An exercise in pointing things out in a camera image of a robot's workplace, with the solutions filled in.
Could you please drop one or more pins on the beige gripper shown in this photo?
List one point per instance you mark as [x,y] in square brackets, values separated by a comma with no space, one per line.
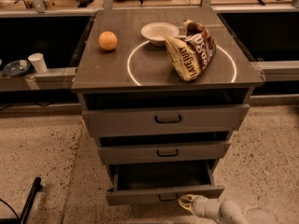
[199,205]

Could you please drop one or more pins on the grey bottom drawer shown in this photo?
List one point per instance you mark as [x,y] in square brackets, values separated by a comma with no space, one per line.
[161,182]

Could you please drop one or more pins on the grey drawer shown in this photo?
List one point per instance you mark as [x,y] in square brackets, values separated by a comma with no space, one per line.
[164,120]
[151,153]
[161,182]

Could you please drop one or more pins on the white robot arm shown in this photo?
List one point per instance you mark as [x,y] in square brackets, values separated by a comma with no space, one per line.
[226,212]

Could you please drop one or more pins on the grey middle drawer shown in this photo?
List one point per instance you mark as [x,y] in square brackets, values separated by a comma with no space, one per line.
[151,153]

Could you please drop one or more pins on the grey top drawer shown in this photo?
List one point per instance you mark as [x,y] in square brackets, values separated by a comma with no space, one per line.
[164,120]

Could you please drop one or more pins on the grey drawer cabinet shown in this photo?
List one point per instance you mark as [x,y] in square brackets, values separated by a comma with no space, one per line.
[137,74]

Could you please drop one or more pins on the brown Late July chip bag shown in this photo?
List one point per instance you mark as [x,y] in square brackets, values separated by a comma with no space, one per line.
[191,55]

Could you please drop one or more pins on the white bowl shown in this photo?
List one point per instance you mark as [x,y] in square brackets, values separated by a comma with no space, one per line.
[156,31]

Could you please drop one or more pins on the orange fruit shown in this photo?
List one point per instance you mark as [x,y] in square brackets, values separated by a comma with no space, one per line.
[107,40]

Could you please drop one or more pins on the white paper cup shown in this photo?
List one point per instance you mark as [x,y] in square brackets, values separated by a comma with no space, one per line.
[38,62]

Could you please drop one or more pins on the dark round plate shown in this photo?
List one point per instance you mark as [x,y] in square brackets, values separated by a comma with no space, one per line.
[17,68]

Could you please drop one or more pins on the black bar with cable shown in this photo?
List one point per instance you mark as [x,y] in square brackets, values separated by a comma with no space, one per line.
[22,218]

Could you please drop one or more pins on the grey shelf rail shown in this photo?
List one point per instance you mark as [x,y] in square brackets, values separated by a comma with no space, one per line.
[53,79]

